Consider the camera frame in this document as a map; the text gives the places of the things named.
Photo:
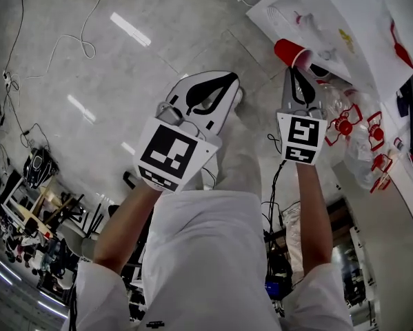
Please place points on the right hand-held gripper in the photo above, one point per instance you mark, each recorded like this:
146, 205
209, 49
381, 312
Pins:
302, 133

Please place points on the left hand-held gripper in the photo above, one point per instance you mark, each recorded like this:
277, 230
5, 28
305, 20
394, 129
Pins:
168, 150

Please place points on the red plastic cup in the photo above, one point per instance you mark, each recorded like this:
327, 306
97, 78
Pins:
287, 52

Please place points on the person's left forearm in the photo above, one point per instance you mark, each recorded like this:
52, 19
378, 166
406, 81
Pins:
123, 229

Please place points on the person's right forearm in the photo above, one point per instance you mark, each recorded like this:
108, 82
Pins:
314, 219

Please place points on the black pouch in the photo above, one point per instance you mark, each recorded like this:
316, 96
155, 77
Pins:
402, 103

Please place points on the small jar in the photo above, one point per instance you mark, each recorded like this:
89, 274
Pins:
398, 143

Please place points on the black stool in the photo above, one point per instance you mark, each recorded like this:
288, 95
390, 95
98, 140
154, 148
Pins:
128, 179

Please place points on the red flat plastic piece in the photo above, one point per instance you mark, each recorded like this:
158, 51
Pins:
401, 50

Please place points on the brown wooden cabinet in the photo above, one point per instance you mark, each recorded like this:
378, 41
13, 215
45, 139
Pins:
337, 219

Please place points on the person's white shirt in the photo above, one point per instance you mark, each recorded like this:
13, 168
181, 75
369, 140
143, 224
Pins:
206, 253

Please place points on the black tripod legs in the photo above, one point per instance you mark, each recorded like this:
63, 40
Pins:
96, 219

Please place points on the black backpack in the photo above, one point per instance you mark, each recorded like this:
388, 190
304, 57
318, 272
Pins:
39, 167

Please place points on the black device blue screen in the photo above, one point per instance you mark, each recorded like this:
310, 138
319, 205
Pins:
271, 286

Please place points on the grey chair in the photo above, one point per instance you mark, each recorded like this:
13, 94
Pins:
75, 247

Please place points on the white floor power strip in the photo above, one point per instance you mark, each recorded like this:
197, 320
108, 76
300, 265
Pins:
7, 78

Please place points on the wooden oval board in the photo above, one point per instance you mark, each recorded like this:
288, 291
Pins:
32, 221

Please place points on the cluttered white table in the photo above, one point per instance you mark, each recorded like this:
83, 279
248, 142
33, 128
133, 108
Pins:
18, 198

